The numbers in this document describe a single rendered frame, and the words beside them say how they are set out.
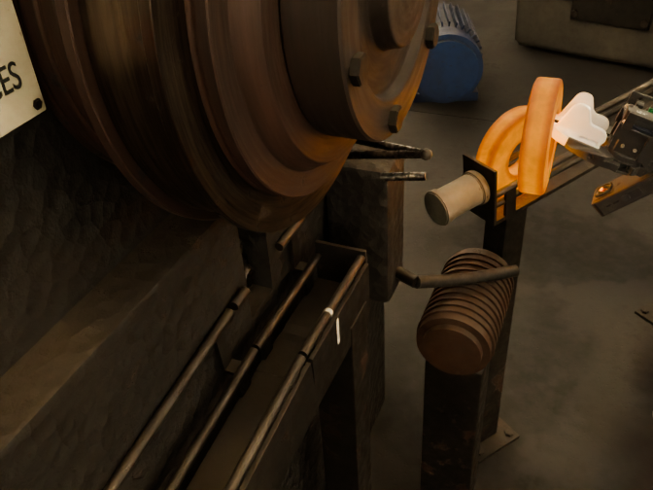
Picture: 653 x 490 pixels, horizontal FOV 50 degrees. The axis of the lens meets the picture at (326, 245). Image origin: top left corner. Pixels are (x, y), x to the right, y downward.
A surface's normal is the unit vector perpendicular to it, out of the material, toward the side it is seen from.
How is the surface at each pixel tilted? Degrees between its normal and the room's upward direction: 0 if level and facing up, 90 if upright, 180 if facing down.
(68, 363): 0
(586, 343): 0
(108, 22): 84
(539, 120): 48
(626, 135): 89
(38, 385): 0
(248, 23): 86
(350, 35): 90
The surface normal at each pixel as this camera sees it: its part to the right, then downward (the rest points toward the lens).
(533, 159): -0.39, 0.49
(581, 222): -0.05, -0.80
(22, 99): 0.92, 0.18
